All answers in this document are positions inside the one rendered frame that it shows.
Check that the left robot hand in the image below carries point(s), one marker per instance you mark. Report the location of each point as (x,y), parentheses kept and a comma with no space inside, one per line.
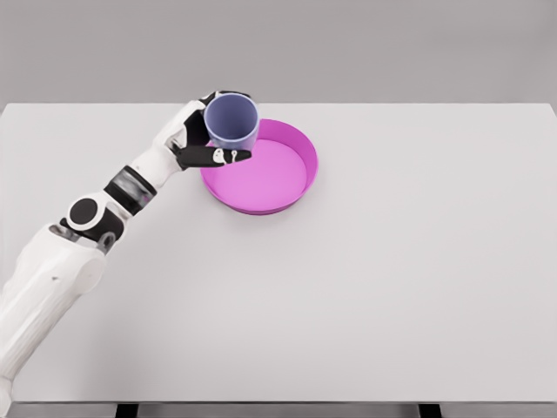
(185,126)

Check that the blue-purple cup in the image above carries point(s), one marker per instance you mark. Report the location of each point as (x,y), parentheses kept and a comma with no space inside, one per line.
(230,122)

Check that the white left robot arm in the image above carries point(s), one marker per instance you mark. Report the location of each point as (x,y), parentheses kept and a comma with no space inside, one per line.
(65,265)

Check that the magenta round plate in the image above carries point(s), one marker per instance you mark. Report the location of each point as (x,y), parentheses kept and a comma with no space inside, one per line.
(265,178)

